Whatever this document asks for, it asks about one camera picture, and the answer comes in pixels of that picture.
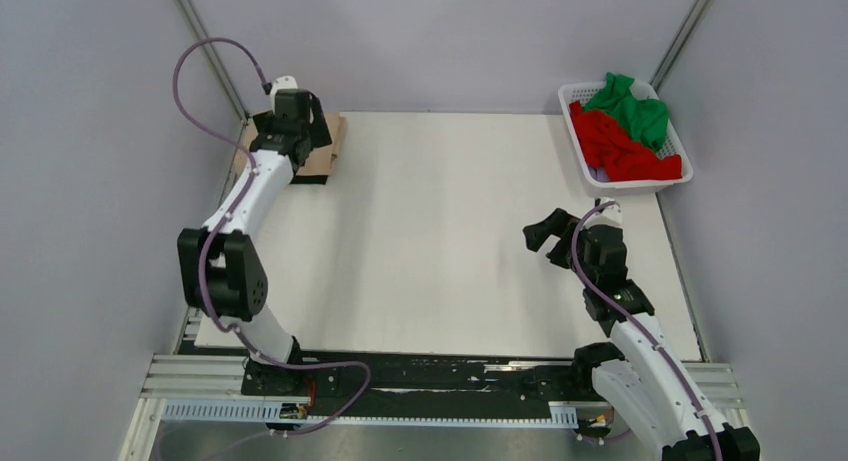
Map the beige t shirt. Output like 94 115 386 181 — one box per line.
231 111 348 179

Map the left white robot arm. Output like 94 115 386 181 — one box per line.
177 88 331 394

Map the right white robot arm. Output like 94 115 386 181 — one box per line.
522 200 761 460

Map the folded black t shirt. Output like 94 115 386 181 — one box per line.
291 175 329 185

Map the lilac cloth in basket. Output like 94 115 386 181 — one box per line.
588 166 609 183

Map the red t shirt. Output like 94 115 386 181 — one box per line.
569 101 683 182

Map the green t shirt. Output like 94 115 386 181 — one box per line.
585 72 670 152

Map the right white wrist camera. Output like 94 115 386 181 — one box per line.
588 197 623 229

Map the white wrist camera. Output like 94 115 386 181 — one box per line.
588 197 623 229
262 75 299 112

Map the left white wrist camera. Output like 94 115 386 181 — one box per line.
262 75 299 112

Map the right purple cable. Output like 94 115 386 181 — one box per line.
569 200 725 461

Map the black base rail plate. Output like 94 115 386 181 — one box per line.
240 350 610 415

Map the white slotted cable duct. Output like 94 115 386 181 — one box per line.
161 399 578 430

